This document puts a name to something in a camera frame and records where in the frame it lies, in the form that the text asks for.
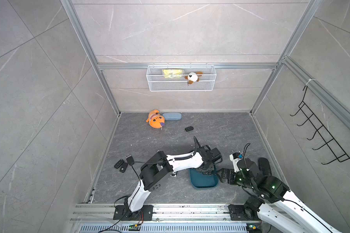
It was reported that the yellow plush in basket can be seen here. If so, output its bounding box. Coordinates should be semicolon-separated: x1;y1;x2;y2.
162;69;184;79

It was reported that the brown white plush dog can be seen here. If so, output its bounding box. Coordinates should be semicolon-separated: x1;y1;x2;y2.
185;71;203;85

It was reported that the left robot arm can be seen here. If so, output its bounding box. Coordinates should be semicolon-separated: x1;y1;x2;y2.
124;145;223;213

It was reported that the orange plush toy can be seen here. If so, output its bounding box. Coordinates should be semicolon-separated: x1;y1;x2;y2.
146;109;165;129

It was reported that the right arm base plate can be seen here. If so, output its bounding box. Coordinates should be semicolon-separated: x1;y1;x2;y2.
228;204;260;221

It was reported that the teal storage box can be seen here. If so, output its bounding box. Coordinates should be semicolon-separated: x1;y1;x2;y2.
189;169;219;189

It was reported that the light blue glasses case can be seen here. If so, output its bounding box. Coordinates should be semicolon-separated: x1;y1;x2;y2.
163;113;182;120

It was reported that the black key far centre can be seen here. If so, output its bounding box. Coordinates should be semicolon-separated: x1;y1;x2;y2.
185;126;194;132

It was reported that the black oblong object right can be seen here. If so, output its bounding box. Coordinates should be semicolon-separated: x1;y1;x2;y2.
258;157;272;176

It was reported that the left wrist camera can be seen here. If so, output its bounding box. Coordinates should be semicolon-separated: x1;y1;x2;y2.
209;148;223;163

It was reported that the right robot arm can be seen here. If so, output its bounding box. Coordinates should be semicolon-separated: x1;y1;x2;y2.
216;158;338;233

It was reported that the black wall hook rack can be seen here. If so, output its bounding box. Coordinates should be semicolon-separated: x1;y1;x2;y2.
290;85;350;165

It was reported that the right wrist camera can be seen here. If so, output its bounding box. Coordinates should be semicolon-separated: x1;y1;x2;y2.
229;152;243;173

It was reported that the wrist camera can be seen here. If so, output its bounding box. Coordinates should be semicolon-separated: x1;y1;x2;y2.
229;152;243;173
209;148;223;163

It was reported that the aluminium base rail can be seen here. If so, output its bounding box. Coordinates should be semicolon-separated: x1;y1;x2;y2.
66;203;314;233

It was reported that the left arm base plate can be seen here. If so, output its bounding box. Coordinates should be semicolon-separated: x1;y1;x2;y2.
113;205;154;221

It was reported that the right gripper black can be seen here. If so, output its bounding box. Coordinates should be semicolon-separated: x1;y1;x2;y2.
214;167;253;189

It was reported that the white wire basket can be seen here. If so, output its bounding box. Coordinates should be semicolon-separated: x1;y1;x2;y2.
146;65;217;92

